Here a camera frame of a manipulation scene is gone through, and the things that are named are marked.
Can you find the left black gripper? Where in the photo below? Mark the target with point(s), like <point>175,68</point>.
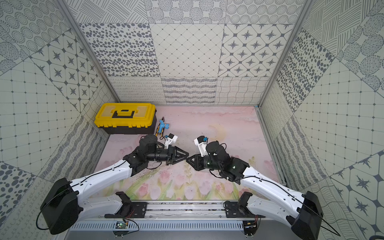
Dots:
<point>171,155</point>

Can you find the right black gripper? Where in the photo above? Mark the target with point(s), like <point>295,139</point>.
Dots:
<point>197,165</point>

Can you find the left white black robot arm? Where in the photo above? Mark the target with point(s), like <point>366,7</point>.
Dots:
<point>68,201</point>

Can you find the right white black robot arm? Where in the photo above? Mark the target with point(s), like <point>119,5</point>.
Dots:
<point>302,212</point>

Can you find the blue yellow hand tool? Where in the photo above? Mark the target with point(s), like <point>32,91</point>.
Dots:
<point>162,126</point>

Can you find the yellow black toolbox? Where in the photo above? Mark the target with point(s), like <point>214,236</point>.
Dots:
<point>127,118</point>

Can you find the small green circuit board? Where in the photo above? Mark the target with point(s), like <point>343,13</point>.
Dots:
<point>121,225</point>

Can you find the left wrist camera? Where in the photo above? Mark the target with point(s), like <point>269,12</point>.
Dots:
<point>170,140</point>

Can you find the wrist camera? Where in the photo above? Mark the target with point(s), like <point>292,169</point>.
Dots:
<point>170,140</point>
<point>201,142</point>

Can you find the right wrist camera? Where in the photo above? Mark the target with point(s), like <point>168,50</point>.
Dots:
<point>201,142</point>

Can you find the aluminium mounting rail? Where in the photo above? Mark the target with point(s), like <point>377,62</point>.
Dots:
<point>186,210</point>

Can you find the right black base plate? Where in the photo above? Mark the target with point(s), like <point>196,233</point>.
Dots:
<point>233,210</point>

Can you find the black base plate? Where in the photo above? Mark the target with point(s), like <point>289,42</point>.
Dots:
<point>233,210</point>
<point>135,210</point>

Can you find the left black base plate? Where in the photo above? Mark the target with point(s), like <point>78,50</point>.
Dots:
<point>135,210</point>

